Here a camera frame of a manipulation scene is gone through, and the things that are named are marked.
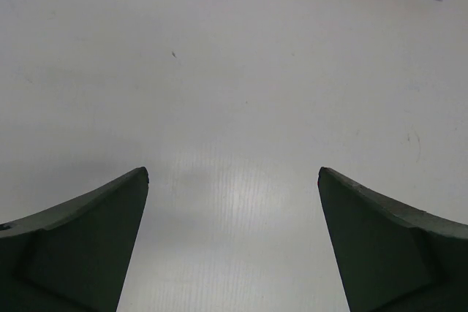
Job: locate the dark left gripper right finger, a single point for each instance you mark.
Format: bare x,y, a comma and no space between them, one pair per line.
392,256

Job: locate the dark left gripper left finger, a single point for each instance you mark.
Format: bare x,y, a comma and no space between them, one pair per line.
74,256

